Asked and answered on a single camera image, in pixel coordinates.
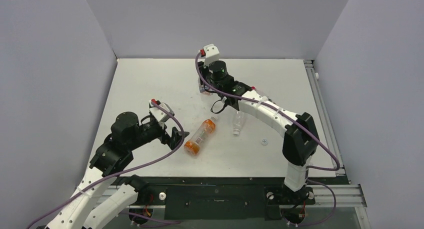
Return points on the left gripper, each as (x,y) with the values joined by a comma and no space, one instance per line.
(165,137)

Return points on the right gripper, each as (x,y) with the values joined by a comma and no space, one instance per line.
(202,87)

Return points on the orange tea bottle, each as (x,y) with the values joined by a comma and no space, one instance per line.
(200,137)

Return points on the small white bottle cap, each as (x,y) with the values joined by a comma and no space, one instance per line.
(264,142)

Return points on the clear blue-label bottle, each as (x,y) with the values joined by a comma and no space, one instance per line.
(204,89)

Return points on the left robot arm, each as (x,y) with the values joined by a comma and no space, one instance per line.
(110,160)

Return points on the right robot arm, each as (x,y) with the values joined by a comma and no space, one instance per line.
(299,132)

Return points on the clear crushed bottle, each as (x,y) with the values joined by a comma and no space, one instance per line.
(238,122)

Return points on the red-cap water bottle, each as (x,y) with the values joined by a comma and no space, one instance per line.
(260,90)

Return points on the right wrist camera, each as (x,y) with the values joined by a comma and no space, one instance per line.
(210,53)

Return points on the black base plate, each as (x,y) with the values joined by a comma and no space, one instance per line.
(220,198)

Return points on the aluminium frame rail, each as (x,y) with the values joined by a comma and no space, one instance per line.
(347,195)

